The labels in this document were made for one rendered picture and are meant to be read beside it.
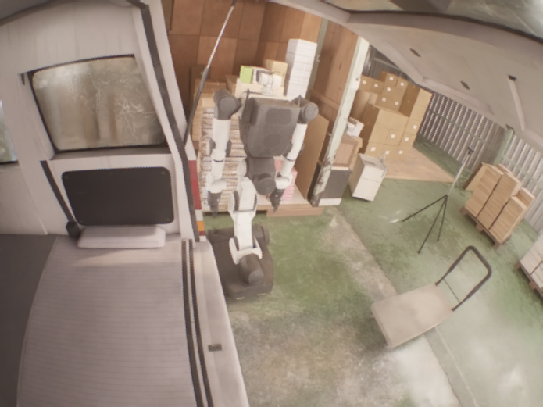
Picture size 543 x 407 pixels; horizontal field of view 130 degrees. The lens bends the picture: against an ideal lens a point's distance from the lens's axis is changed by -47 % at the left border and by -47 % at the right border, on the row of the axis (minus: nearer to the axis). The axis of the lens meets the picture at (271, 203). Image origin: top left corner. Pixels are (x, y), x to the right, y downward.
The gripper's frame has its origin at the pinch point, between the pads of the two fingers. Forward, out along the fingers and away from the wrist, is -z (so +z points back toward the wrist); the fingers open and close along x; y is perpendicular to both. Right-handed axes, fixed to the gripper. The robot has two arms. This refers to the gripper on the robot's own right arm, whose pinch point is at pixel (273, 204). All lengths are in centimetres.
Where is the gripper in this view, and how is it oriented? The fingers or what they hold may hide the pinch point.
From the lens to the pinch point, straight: 175.4
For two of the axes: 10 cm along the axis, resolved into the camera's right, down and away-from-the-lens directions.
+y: -9.2, 0.7, -3.8
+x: -3.0, -7.5, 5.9
